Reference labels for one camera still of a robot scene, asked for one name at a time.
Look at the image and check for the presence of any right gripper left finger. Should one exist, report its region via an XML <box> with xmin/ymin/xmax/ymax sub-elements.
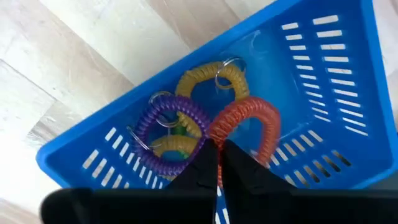
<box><xmin>167</xmin><ymin>139</ymin><xmax>219</xmax><ymax>224</ymax></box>

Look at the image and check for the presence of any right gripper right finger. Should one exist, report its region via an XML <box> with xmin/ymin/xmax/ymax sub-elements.
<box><xmin>220</xmin><ymin>139</ymin><xmax>296</xmax><ymax>224</ymax></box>

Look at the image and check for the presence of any yellow spiral keychain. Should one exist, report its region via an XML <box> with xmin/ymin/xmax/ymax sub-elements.
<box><xmin>151</xmin><ymin>134</ymin><xmax>200</xmax><ymax>182</ymax></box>
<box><xmin>174</xmin><ymin>57</ymin><xmax>251</xmax><ymax>139</ymax></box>

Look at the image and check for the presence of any orange spiral keychain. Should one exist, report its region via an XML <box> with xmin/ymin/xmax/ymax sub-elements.
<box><xmin>207</xmin><ymin>95</ymin><xmax>283</xmax><ymax>187</ymax></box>

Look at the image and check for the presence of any purple spiral keychain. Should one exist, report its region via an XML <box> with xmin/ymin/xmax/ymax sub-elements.
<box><xmin>126</xmin><ymin>90</ymin><xmax>213</xmax><ymax>177</ymax></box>

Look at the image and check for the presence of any blue plastic basket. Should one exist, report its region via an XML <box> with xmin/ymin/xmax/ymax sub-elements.
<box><xmin>35</xmin><ymin>0</ymin><xmax>398</xmax><ymax>224</ymax></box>

